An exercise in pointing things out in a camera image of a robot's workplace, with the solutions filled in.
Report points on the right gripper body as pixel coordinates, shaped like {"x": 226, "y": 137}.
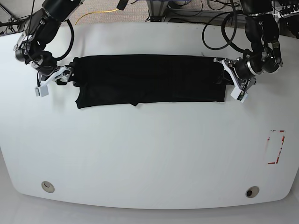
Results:
{"x": 60, "y": 75}

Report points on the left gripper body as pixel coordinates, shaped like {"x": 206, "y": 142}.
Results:
{"x": 243, "y": 68}

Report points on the black T-shirt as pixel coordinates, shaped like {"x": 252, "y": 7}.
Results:
{"x": 135, "y": 79}

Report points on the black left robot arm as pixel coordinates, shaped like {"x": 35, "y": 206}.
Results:
{"x": 262, "y": 31}

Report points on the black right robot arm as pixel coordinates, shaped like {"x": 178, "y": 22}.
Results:
{"x": 40, "y": 29}

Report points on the red tape rectangle marking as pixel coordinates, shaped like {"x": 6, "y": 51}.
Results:
{"x": 274, "y": 146}

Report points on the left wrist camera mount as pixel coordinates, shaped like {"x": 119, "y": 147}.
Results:
{"x": 240, "y": 86}

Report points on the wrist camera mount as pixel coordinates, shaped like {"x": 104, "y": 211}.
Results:
{"x": 41, "y": 90}
{"x": 240, "y": 86}

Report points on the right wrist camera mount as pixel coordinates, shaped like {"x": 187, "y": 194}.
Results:
{"x": 41, "y": 90}

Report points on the right table cable grommet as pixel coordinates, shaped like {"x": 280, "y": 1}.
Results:
{"x": 252, "y": 192}

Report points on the table cable grommet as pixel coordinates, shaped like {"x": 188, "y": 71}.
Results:
{"x": 48, "y": 187}
{"x": 252, "y": 192}

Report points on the left table cable grommet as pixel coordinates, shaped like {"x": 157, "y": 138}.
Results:
{"x": 48, "y": 187}

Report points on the aluminium frame stand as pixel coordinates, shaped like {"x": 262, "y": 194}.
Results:
{"x": 156, "y": 9}

